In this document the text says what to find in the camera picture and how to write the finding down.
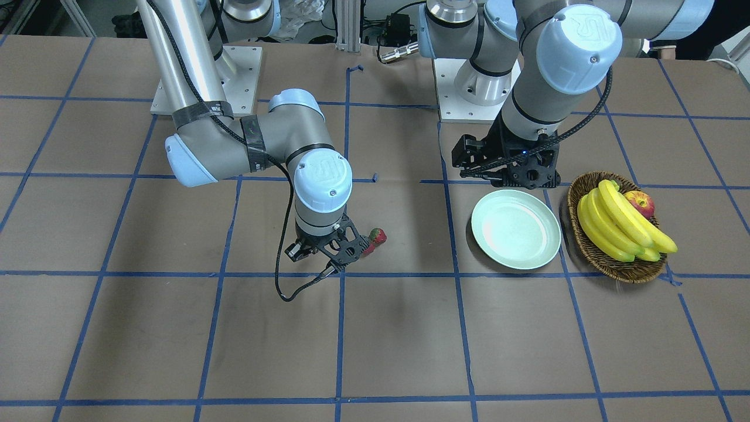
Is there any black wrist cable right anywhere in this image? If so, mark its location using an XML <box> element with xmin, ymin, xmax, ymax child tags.
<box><xmin>274</xmin><ymin>158</ymin><xmax>343</xmax><ymax>303</ymax></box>

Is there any woven wicker basket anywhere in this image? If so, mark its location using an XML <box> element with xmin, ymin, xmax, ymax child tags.
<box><xmin>559</xmin><ymin>171</ymin><xmax>667</xmax><ymax>284</ymax></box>

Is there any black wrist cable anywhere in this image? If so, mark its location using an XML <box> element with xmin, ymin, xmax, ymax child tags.
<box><xmin>274</xmin><ymin>158</ymin><xmax>343</xmax><ymax>303</ymax></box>
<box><xmin>460</xmin><ymin>67</ymin><xmax>613</xmax><ymax>176</ymax></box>

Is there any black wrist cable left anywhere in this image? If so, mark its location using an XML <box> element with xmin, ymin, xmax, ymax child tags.
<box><xmin>460</xmin><ymin>67</ymin><xmax>613</xmax><ymax>176</ymax></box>

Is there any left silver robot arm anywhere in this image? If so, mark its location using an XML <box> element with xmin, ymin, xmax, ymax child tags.
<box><xmin>416</xmin><ymin>1</ymin><xmax>714</xmax><ymax>189</ymax></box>

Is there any yellow banana bunch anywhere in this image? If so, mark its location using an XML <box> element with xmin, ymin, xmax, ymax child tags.
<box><xmin>578</xmin><ymin>179</ymin><xmax>678</xmax><ymax>262</ymax></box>

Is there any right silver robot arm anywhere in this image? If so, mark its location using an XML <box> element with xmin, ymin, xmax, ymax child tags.
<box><xmin>137</xmin><ymin>1</ymin><xmax>369</xmax><ymax>273</ymax></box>

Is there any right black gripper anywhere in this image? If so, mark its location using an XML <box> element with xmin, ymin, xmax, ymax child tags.
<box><xmin>285</xmin><ymin>214</ymin><xmax>370</xmax><ymax>271</ymax></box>

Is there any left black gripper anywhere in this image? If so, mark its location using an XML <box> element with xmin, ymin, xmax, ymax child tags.
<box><xmin>452</xmin><ymin>115</ymin><xmax>560</xmax><ymax>189</ymax></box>

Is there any red apple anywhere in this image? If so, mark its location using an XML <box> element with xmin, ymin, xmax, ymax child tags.
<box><xmin>624</xmin><ymin>190</ymin><xmax>654</xmax><ymax>219</ymax></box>

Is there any pale green plate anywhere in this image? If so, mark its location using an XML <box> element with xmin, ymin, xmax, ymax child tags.
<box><xmin>471</xmin><ymin>189</ymin><xmax>562</xmax><ymax>270</ymax></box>

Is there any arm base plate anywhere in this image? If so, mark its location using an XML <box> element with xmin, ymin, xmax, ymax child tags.
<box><xmin>151</xmin><ymin>46</ymin><xmax>263</xmax><ymax>118</ymax></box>
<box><xmin>433</xmin><ymin>59</ymin><xmax>520</xmax><ymax>124</ymax></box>

